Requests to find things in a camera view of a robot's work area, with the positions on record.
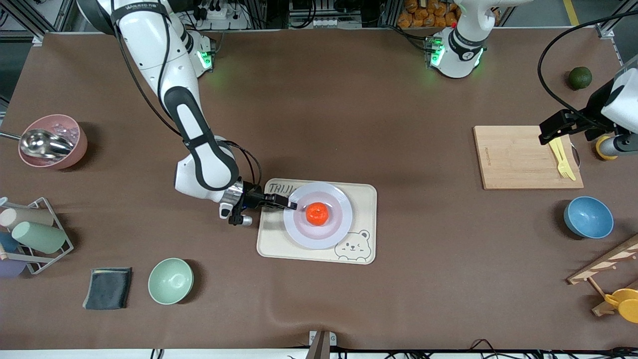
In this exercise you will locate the yellow cup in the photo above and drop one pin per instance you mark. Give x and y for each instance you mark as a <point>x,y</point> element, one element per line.
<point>627,305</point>

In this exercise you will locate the wooden cutting board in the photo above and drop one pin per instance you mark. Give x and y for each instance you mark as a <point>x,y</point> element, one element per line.
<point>513,164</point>

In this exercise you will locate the cream bear print tray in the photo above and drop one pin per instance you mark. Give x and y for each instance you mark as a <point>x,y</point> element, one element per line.
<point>279,252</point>

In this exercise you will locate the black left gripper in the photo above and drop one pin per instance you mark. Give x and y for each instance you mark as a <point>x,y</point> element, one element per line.
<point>591,116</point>

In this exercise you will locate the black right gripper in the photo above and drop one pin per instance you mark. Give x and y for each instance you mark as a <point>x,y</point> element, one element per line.
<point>254,198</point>

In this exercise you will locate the green cup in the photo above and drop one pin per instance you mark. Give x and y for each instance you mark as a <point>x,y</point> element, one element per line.
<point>39,237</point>

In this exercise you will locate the blue bowl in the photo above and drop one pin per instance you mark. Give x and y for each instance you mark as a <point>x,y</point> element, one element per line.
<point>588,218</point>

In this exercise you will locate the pink bowl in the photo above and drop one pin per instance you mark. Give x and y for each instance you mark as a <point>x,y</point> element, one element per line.
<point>76,149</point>

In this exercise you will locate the white round plate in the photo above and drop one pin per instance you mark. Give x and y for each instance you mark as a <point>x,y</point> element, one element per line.
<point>324,237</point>

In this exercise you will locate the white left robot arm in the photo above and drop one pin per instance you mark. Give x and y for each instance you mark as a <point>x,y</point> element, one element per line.
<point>456,62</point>

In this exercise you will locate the yellow plastic fork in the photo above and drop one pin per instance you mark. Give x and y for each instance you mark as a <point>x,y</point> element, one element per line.
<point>563,172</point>

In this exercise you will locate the orange fruit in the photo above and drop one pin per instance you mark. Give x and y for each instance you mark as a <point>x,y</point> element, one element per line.
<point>317,213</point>

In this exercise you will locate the wooden dish rack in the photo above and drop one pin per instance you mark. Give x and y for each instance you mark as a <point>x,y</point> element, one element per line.
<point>605,262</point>

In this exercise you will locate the bag of orange fruits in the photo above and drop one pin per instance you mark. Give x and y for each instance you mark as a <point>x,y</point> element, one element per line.
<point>428,14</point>

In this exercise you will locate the purple cup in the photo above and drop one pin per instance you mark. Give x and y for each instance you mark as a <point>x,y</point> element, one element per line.
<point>10,268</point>

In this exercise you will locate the dark green round fruit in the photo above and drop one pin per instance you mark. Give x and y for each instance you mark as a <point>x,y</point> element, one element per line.
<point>580,78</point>

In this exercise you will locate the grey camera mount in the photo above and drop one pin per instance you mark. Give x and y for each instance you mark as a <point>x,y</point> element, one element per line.
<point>321,344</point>

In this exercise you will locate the aluminium frame bracket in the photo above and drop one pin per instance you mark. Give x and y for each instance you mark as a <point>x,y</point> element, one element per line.
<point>38,40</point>
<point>605,31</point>

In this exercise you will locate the dark grey folded cloth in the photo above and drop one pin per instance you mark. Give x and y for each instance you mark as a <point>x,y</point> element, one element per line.
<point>107,288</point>

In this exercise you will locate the white power strip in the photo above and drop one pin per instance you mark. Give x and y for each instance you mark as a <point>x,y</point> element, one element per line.
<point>217,13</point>
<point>334,22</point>

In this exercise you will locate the beige cup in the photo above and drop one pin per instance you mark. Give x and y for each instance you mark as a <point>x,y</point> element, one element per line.
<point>27,216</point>

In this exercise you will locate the metal scoop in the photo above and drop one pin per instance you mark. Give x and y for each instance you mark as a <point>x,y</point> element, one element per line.
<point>45,144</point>

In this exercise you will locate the yellow lemon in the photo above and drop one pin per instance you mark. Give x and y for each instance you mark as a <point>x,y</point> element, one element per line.
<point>609,157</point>

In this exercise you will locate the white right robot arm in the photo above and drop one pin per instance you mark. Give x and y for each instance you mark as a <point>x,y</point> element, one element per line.
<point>149,50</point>

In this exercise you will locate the light green bowl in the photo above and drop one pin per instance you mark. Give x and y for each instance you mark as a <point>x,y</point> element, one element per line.
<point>170,281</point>

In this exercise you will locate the blue cup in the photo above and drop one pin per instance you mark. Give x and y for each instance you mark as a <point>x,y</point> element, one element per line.
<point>7,243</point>

